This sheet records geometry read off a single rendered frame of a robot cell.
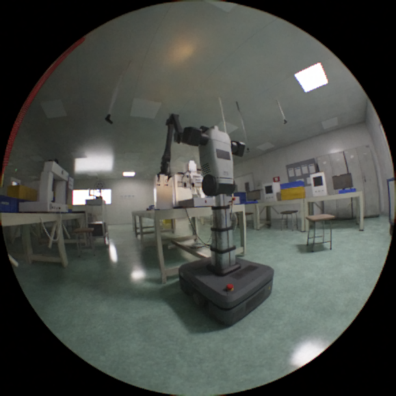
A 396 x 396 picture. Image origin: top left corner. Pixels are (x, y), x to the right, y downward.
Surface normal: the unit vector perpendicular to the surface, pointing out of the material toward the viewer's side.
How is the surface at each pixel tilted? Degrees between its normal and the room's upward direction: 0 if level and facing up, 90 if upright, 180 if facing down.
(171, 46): 180
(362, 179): 90
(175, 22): 180
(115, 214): 90
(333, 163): 90
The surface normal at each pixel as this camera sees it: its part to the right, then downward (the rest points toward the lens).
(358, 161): -0.86, 0.02
